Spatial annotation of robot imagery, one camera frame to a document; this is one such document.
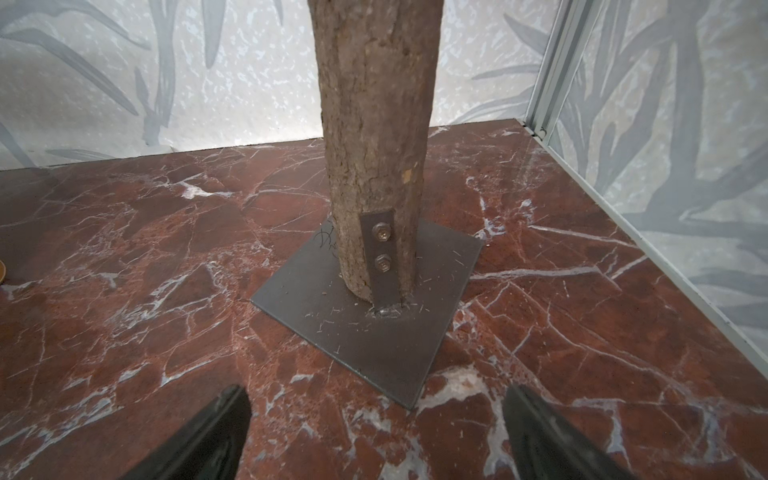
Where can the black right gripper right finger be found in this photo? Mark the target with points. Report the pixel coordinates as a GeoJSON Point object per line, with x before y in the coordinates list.
{"type": "Point", "coordinates": [545, 445]}

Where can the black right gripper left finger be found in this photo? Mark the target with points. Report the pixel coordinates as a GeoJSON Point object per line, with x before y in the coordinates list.
{"type": "Point", "coordinates": [209, 446]}

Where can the brown tree trunk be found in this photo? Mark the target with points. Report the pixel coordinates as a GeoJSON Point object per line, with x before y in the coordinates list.
{"type": "Point", "coordinates": [377, 65]}

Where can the dark metal tree base plate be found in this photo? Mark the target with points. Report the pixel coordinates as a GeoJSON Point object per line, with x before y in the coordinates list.
{"type": "Point", "coordinates": [391, 349]}

